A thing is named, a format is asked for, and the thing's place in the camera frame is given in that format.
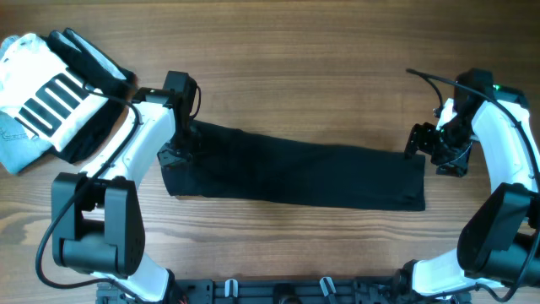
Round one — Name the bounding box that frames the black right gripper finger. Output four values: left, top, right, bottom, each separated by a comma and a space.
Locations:
404, 124, 421, 159
415, 122, 436, 156

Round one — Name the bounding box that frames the black polo shirt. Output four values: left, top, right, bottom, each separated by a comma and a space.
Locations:
161, 122, 425, 211

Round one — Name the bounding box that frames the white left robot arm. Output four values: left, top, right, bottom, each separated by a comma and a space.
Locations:
35, 71, 201, 303

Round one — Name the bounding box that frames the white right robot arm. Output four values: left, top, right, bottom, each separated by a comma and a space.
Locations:
395, 68, 539, 302

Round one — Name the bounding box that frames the folded black shirt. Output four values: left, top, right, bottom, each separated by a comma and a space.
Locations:
46, 28, 136, 164

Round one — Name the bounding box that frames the folded white striped shirt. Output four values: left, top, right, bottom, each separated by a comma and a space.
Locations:
1, 33, 107, 152

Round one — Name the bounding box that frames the folded grey shirt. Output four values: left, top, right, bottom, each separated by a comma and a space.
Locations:
1, 112, 51, 175

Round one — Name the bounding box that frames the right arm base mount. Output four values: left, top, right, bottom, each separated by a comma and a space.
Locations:
394, 257, 466, 296

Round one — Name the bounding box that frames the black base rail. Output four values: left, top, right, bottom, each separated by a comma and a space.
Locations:
95, 276, 472, 304

